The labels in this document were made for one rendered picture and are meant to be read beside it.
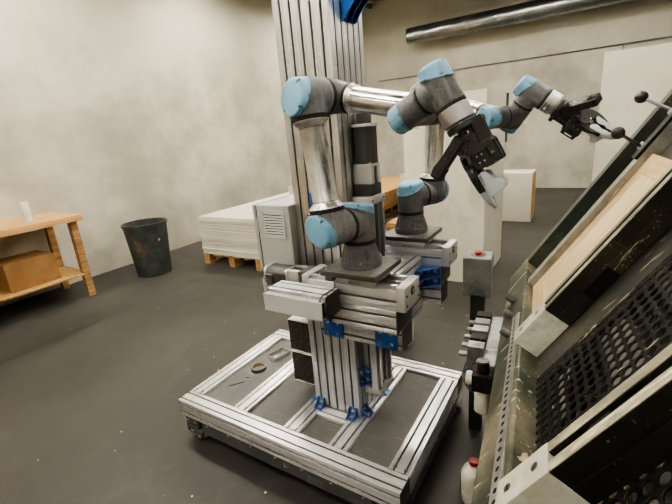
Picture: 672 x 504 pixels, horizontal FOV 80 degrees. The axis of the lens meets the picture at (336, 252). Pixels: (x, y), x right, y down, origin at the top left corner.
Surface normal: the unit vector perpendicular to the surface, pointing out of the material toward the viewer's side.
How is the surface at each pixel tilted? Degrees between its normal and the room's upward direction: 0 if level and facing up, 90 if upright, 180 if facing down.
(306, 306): 90
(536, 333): 90
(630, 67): 90
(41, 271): 90
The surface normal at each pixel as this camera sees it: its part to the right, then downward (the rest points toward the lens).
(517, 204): -0.52, 0.29
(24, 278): 0.85, 0.08
